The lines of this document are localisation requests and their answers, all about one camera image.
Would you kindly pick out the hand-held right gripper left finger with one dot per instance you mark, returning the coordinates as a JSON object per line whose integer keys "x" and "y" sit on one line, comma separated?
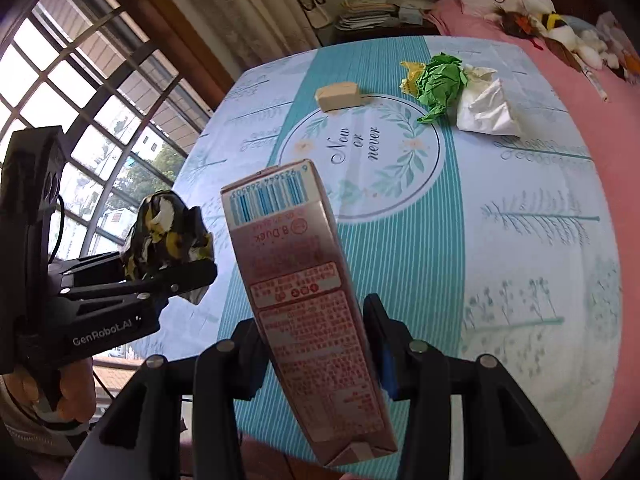
{"x": 245, "y": 355}

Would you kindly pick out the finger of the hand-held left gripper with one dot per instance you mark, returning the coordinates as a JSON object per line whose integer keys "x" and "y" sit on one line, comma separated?
{"x": 90, "y": 266}
{"x": 190, "y": 277}

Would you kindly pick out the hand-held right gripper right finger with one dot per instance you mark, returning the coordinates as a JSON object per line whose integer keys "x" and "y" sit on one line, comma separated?
{"x": 387, "y": 365}

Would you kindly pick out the black yellow snack wrapper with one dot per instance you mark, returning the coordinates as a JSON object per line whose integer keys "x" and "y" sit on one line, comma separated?
{"x": 165, "y": 230}

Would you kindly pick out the pink white carton box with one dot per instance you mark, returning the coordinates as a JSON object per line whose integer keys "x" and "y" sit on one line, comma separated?
{"x": 300, "y": 285}

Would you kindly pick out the person's left hand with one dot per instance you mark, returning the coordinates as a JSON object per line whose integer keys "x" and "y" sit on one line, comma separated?
{"x": 75, "y": 390}

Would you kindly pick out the window with metal grille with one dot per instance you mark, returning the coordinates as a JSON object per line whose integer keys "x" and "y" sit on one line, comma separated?
{"x": 100, "y": 85}

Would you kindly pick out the beige small block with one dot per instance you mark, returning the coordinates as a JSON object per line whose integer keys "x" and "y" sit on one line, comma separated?
{"x": 340, "y": 96}

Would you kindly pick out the beige curtain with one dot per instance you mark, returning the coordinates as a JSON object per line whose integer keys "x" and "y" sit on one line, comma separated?
{"x": 240, "y": 10}

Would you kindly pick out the white crumpled paper bag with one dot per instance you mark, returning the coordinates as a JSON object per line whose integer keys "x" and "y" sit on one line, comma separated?
{"x": 485, "y": 110}

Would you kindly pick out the green crumpled paper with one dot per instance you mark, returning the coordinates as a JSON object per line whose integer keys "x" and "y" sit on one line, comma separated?
{"x": 440, "y": 82}

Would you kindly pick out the yellow crumpled wrapper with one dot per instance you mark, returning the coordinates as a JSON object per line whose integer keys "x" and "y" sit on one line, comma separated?
{"x": 410, "y": 77}

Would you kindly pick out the pink bed sheet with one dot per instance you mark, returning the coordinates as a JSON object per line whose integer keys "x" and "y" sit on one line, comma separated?
{"x": 615, "y": 160}

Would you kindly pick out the dark wooden nightstand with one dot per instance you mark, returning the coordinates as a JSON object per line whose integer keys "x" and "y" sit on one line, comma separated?
{"x": 380, "y": 35}

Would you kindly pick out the stack of papers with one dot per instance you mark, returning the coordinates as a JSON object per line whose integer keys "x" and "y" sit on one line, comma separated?
{"x": 367, "y": 15}

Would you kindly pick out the white small box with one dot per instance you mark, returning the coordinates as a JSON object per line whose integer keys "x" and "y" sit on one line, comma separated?
{"x": 415, "y": 12}

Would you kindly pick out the white pen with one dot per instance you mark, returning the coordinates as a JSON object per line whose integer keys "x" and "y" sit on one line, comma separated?
{"x": 595, "y": 85}

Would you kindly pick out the brown plush toy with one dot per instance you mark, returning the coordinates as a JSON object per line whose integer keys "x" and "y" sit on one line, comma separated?
{"x": 520, "y": 24}

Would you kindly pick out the bee plush toy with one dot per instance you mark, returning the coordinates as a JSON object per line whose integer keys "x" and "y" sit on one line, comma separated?
{"x": 555, "y": 25}

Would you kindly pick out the white plush toy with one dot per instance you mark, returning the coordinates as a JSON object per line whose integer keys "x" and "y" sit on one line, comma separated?
{"x": 595, "y": 47}

